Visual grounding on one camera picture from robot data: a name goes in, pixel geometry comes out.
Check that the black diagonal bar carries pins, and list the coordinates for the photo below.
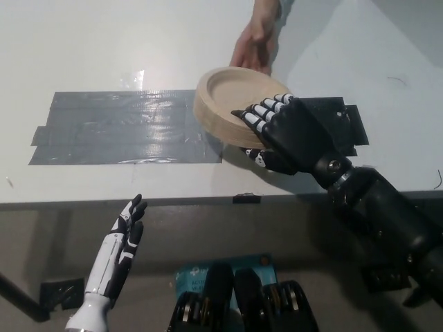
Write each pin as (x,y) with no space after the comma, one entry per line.
(20,299)

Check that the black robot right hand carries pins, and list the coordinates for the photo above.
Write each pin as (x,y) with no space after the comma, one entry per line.
(294,131)

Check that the teal cardboard box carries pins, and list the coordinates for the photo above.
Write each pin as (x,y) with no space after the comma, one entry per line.
(266,268)

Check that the person's bare hand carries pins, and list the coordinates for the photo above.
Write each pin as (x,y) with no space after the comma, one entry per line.
(254,45)

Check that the beige paper plate stack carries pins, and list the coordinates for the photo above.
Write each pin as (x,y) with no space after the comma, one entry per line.
(221,103)

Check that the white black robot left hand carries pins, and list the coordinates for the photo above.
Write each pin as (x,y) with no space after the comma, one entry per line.
(110,263)

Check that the grey duct tape patch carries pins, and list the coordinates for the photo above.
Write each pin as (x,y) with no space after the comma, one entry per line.
(121,128)

